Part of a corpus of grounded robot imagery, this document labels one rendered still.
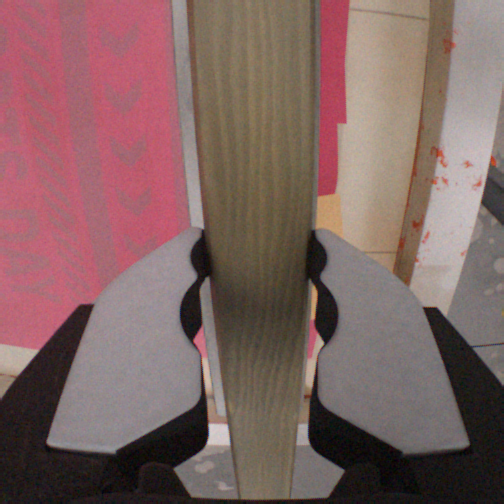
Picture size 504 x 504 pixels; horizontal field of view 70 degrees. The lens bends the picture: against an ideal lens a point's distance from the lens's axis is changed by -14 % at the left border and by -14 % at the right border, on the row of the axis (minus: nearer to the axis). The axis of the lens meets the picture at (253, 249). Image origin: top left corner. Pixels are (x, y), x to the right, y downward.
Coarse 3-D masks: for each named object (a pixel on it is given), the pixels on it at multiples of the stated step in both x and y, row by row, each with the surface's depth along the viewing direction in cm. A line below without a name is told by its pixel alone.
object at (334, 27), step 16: (336, 0) 20; (336, 16) 21; (336, 32) 21; (336, 48) 22; (336, 64) 22; (336, 80) 23; (320, 96) 23; (336, 96) 23; (320, 112) 24; (336, 112) 24
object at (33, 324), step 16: (320, 128) 25; (336, 128) 24; (320, 144) 25; (336, 144) 25; (320, 160) 26; (336, 160) 26; (320, 176) 26; (336, 176) 26; (320, 192) 27; (0, 304) 32; (16, 304) 32; (0, 320) 34; (16, 320) 33; (32, 320) 33; (48, 320) 33; (64, 320) 33; (0, 336) 35; (16, 336) 35; (32, 336) 34; (48, 336) 34
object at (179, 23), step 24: (192, 120) 16; (192, 144) 16; (192, 168) 17; (192, 192) 17; (192, 216) 18; (312, 216) 18; (312, 288) 20; (216, 360) 23; (216, 384) 24; (216, 408) 25
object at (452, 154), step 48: (432, 0) 19; (480, 0) 17; (432, 48) 21; (480, 48) 18; (432, 96) 22; (480, 96) 20; (432, 144) 22; (480, 144) 21; (432, 192) 23; (480, 192) 23; (432, 240) 25; (432, 288) 27; (0, 384) 37
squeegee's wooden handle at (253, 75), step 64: (192, 0) 8; (256, 0) 8; (192, 64) 9; (256, 64) 9; (256, 128) 9; (256, 192) 10; (256, 256) 11; (256, 320) 12; (256, 384) 14; (256, 448) 16
